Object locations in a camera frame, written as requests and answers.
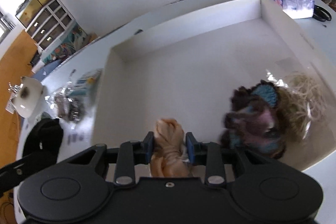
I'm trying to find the cream cat-shaped ceramic jar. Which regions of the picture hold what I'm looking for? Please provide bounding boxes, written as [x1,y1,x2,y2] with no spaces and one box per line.
[10,76,43,118]

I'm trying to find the white shallow cardboard box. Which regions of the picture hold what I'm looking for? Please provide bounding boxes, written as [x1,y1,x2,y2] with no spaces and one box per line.
[92,0,336,172]

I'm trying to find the glass fish tank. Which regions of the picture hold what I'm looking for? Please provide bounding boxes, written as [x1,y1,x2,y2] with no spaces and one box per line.
[15,0,52,28]

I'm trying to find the bagged dark brown hair tie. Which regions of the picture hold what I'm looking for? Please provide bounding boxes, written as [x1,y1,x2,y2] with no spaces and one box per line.
[44,83,87,123]

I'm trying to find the white blue medicine sachet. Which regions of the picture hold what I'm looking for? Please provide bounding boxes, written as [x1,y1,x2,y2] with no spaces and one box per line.
[70,68,103,96]

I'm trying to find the white plastic drawer unit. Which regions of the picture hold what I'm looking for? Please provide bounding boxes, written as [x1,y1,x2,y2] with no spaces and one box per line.
[25,0,75,52]

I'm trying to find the black velvet scrunchie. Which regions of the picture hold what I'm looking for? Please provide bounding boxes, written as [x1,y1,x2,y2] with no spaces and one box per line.
[22,118,64,165]

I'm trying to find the peach satin scrunchie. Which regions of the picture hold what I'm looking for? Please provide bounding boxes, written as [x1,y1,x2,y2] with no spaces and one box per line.
[150,118,192,178]

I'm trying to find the bagged cream string bundle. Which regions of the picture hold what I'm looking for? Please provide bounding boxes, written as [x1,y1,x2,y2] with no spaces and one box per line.
[265,62,329,146]

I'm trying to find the dark crocheted multicolour scrunchie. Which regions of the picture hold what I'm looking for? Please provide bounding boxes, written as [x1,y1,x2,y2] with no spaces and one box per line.
[220,80,288,159]

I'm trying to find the colourful patterned storage box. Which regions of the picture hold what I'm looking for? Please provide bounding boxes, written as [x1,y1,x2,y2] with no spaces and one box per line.
[41,22,88,64]

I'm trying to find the black scissors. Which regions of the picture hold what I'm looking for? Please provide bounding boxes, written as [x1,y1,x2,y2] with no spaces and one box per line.
[313,5,332,22]

